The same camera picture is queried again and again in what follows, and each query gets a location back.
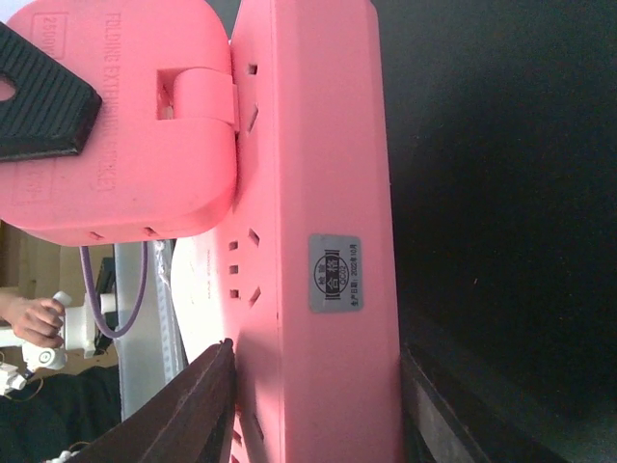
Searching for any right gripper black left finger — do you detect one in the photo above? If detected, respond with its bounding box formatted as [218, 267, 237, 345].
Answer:
[69, 339, 235, 463]

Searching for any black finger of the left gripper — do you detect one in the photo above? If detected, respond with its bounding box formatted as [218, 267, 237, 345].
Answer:
[1, 23, 102, 160]

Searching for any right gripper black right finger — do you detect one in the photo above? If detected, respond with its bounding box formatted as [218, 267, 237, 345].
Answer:
[400, 345, 565, 462]

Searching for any pink extension socket adapter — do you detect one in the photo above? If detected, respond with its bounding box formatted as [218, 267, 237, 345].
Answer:
[1, 1, 404, 462]

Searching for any operator bare hand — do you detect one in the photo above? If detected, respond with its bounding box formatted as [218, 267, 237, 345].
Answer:
[1, 293, 65, 348]

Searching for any white teleoperation handle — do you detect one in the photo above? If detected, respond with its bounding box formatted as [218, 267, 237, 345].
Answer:
[1, 291, 112, 396]

